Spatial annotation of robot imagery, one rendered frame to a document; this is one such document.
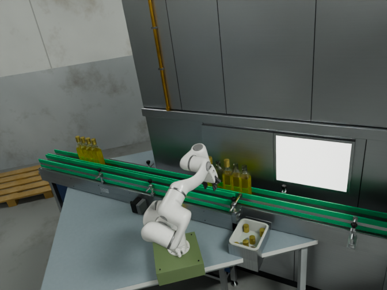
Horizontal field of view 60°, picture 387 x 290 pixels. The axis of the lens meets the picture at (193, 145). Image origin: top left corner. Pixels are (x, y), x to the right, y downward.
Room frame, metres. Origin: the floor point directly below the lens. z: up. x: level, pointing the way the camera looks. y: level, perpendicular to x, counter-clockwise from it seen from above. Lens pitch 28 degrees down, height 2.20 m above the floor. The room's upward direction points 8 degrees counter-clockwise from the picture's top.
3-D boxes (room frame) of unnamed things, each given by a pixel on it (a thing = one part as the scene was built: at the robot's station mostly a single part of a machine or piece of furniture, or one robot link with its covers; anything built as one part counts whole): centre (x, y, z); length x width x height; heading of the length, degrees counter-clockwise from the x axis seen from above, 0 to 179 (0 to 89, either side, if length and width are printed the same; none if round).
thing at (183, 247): (1.39, 0.16, 0.92); 0.16 x 0.13 x 0.15; 13
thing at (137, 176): (2.12, 0.53, 0.93); 1.75 x 0.01 x 0.08; 58
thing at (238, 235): (1.44, -0.25, 0.80); 0.22 x 0.17 x 0.09; 148
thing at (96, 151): (2.33, 0.76, 1.02); 0.06 x 0.06 x 0.28; 58
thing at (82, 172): (2.06, 0.57, 0.93); 1.75 x 0.01 x 0.08; 58
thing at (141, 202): (1.90, 0.44, 0.79); 0.08 x 0.08 x 0.08; 58
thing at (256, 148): (1.73, -0.46, 1.15); 0.90 x 0.03 x 0.34; 58
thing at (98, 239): (2.06, 0.25, 0.73); 1.58 x 1.52 x 0.04; 97
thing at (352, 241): (1.25, -0.74, 0.90); 0.17 x 0.05 x 0.23; 148
